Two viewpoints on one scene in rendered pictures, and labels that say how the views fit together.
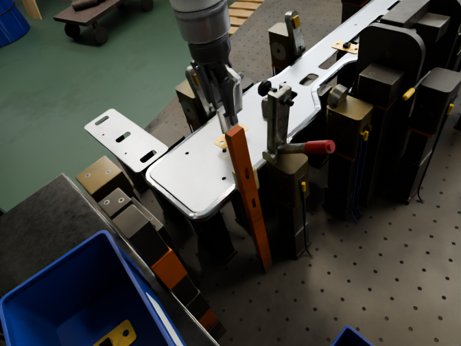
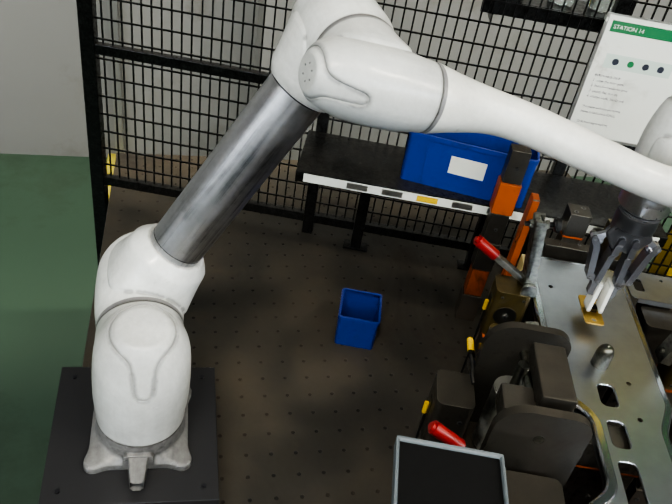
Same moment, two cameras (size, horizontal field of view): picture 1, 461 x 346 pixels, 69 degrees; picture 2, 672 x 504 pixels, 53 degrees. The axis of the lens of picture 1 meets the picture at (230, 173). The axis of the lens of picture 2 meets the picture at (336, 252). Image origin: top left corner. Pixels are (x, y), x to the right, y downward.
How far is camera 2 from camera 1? 1.44 m
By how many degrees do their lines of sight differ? 81
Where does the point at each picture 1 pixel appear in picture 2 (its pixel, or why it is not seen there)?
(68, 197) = not seen: hidden behind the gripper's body
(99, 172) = not seen: hidden behind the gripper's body
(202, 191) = (552, 272)
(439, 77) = (459, 390)
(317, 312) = (403, 357)
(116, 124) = not seen: outside the picture
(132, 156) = (650, 280)
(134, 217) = (521, 149)
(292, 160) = (507, 285)
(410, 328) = (328, 377)
